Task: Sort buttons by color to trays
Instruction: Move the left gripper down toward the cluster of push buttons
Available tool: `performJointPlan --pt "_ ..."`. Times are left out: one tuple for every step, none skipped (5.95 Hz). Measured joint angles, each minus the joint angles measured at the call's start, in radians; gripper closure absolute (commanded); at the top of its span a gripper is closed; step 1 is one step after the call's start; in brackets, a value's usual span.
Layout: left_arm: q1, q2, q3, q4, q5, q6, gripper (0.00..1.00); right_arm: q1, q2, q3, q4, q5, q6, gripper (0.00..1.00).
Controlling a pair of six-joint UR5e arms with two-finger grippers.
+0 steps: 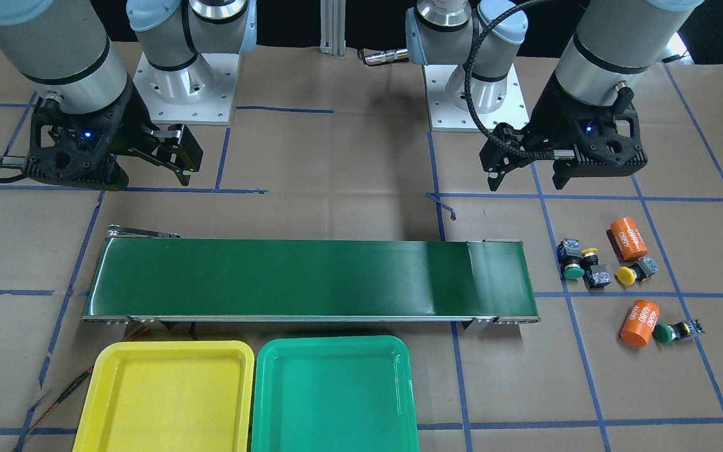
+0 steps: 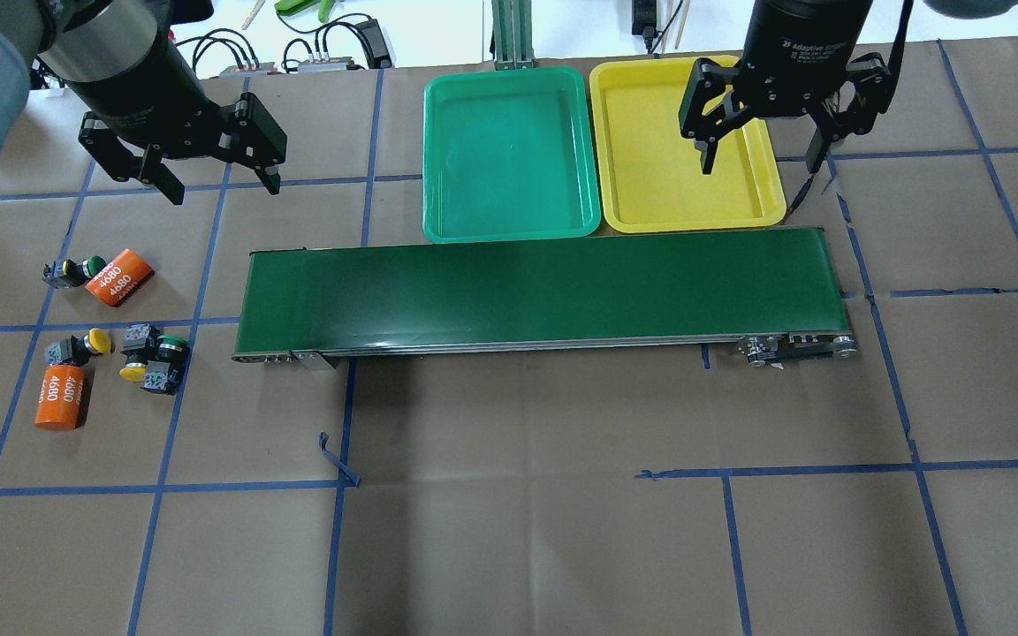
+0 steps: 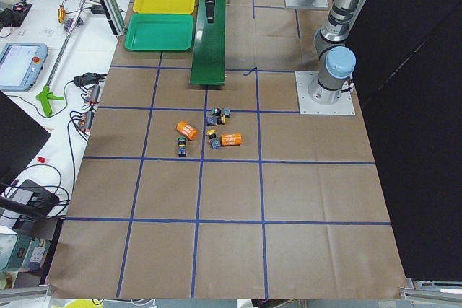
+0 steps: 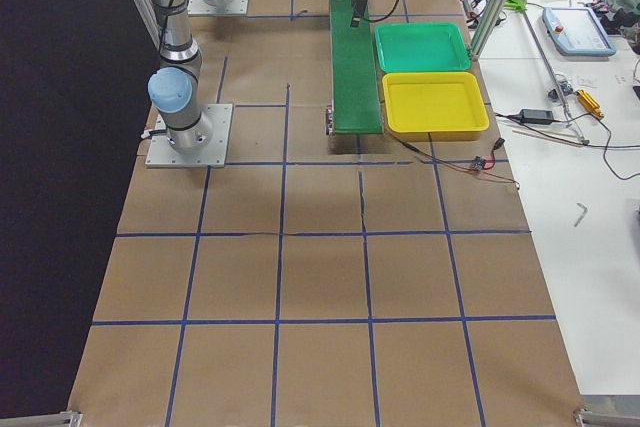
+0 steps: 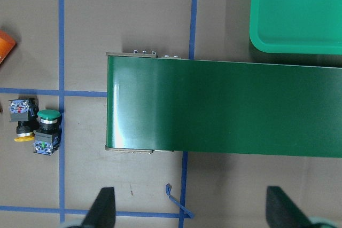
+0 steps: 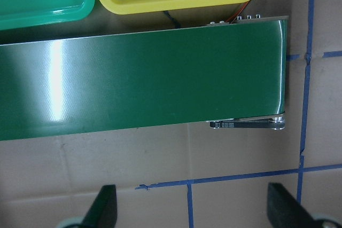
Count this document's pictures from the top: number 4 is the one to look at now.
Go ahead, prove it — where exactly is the green plastic tray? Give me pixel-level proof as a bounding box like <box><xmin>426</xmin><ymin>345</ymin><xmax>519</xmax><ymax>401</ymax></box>
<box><xmin>374</xmin><ymin>22</ymin><xmax>471</xmax><ymax>73</ymax></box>

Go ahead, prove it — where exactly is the green conveyor belt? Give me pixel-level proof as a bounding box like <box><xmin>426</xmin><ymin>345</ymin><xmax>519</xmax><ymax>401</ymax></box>
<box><xmin>326</xmin><ymin>0</ymin><xmax>383</xmax><ymax>135</ymax></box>

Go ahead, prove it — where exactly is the yellow plastic tray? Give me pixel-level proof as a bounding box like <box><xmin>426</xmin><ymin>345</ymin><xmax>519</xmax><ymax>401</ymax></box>
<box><xmin>382</xmin><ymin>72</ymin><xmax>490</xmax><ymax>141</ymax></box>

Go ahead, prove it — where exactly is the green plastic clip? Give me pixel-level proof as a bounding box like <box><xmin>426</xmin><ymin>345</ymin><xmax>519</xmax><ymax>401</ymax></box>
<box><xmin>504</xmin><ymin>0</ymin><xmax>528</xmax><ymax>13</ymax></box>

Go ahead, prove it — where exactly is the black power adapter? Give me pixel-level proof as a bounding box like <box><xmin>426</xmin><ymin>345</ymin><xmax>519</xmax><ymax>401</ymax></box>
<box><xmin>520</xmin><ymin>109</ymin><xmax>555</xmax><ymax>125</ymax></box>

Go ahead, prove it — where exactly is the teach pendant tablet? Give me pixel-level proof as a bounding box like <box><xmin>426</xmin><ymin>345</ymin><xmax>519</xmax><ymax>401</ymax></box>
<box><xmin>542</xmin><ymin>7</ymin><xmax>616</xmax><ymax>57</ymax></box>

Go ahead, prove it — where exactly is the wooden chopstick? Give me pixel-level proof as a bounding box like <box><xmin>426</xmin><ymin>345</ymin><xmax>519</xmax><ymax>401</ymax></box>
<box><xmin>511</xmin><ymin>129</ymin><xmax>587</xmax><ymax>148</ymax></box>

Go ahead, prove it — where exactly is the long metal rod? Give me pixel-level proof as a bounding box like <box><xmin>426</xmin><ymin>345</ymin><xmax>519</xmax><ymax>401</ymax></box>
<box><xmin>522</xmin><ymin>11</ymin><xmax>590</xmax><ymax>147</ymax></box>

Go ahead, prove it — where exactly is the gold resistor block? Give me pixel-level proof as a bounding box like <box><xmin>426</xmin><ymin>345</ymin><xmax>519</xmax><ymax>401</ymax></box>
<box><xmin>575</xmin><ymin>89</ymin><xmax>604</xmax><ymax>120</ymax></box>

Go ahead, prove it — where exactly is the hex key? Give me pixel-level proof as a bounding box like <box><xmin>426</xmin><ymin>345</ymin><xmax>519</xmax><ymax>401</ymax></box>
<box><xmin>573</xmin><ymin>202</ymin><xmax>589</xmax><ymax>227</ymax></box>

